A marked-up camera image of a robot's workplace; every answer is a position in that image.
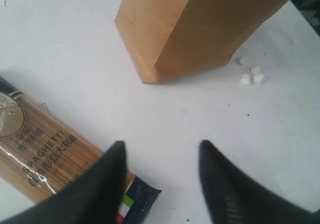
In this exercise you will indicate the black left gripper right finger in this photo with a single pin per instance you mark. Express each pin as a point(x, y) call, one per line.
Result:
point(232, 196)

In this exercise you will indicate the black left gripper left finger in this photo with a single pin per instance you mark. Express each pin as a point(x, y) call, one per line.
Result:
point(95, 197)

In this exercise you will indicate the spaghetti packet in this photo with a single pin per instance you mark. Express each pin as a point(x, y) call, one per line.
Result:
point(40, 156)

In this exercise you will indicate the brown paper shopping bag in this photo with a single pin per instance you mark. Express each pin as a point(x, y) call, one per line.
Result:
point(169, 39)

